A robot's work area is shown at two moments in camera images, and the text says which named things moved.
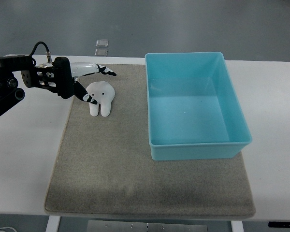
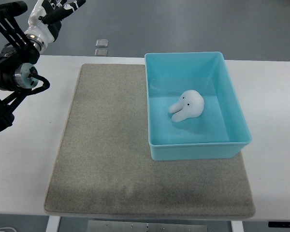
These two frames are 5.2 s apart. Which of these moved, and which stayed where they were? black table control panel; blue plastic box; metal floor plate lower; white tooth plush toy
Moved: white tooth plush toy
Stayed: metal floor plate lower; black table control panel; blue plastic box
